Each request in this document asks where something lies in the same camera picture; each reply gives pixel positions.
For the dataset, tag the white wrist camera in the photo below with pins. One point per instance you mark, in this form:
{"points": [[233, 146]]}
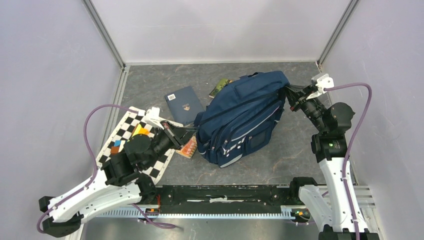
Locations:
{"points": [[320, 83], [152, 118]]}

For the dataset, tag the navy blue backpack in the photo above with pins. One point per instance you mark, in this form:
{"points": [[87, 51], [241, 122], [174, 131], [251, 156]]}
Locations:
{"points": [[240, 119]]}

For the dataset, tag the Animal Farm book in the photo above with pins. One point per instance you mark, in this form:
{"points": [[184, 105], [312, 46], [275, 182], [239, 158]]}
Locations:
{"points": [[221, 84]]}

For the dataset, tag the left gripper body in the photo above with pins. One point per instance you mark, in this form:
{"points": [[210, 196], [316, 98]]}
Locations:
{"points": [[171, 140]]}

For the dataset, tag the orange card pack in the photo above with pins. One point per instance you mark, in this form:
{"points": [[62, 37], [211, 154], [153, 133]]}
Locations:
{"points": [[189, 149]]}

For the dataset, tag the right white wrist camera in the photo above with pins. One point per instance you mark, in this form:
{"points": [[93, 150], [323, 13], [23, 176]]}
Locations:
{"points": [[320, 83]]}

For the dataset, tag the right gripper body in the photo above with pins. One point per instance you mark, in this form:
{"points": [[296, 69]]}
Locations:
{"points": [[307, 91]]}

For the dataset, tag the dark blue notebook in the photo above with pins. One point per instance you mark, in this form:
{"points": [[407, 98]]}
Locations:
{"points": [[184, 105]]}

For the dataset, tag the checkerboard calibration board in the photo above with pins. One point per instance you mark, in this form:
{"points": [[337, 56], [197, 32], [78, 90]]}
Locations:
{"points": [[156, 171]]}

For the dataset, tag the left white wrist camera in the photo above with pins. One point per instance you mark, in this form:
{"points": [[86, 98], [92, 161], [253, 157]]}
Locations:
{"points": [[152, 118]]}

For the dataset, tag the colourful blocks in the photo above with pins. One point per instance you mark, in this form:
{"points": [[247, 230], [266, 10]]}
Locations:
{"points": [[124, 135]]}

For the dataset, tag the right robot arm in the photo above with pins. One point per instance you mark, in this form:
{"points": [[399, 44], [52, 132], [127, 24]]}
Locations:
{"points": [[340, 218]]}

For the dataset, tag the aluminium frame rail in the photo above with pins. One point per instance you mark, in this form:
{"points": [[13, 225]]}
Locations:
{"points": [[128, 211]]}

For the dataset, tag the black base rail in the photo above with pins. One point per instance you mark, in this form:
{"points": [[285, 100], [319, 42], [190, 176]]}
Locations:
{"points": [[221, 199]]}

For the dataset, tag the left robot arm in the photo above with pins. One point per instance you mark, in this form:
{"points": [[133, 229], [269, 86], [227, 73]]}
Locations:
{"points": [[119, 181]]}

